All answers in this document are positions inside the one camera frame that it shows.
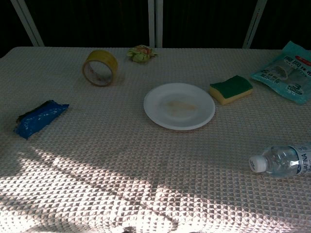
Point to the green yellow sponge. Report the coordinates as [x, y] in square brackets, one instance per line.
[230, 86]

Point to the white paper plate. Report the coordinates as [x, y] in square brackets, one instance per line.
[178, 92]

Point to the green crumpled snack wrapper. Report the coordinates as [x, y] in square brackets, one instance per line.
[139, 55]

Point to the beige woven tablecloth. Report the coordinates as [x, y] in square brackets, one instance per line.
[121, 170]

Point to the yellow packing tape roll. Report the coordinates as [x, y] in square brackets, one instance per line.
[107, 59]

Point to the black pleated curtain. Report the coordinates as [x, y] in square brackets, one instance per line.
[97, 21]

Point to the blue snack package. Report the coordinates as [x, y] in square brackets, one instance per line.
[39, 120]

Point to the clear water bottle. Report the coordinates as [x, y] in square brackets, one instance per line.
[279, 160]

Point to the teal cleaning cloth package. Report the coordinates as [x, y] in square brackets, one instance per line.
[286, 72]

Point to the white upright frame post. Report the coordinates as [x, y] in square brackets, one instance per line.
[155, 24]

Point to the white slanted frame post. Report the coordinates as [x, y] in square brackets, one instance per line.
[28, 24]
[253, 24]

